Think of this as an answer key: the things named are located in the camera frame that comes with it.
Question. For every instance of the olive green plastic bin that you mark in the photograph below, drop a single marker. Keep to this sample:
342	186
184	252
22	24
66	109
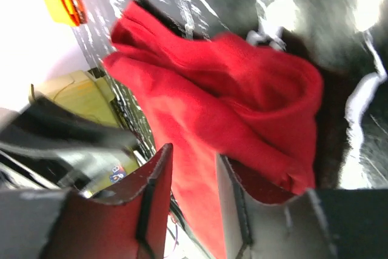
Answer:
80	93

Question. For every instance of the blue label sticker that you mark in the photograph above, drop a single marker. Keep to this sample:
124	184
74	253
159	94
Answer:
118	173

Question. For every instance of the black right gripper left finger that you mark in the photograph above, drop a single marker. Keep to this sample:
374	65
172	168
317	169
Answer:
128	220

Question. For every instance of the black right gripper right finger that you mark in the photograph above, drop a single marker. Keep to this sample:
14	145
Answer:
262	220

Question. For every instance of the red t shirt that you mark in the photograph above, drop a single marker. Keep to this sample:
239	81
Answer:
255	105

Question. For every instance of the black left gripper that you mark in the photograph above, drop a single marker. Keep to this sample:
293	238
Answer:
46	146

